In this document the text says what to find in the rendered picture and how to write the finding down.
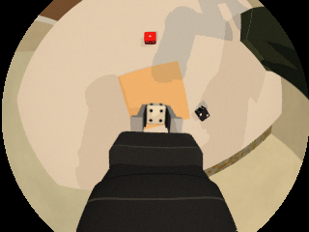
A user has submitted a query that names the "white die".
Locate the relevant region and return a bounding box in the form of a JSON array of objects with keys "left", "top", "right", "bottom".
[{"left": 147, "top": 102, "right": 166, "bottom": 125}]

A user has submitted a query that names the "red die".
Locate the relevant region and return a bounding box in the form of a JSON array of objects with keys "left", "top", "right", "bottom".
[{"left": 144, "top": 32, "right": 156, "bottom": 44}]

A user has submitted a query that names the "orange flat mat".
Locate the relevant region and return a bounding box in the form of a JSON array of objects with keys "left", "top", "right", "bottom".
[{"left": 118, "top": 61, "right": 190, "bottom": 120}]

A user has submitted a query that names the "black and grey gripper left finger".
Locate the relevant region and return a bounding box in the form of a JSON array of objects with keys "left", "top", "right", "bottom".
[{"left": 130, "top": 104, "right": 147, "bottom": 131}]

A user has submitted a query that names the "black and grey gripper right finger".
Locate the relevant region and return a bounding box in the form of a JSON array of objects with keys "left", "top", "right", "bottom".
[{"left": 165, "top": 105, "right": 183, "bottom": 132}]

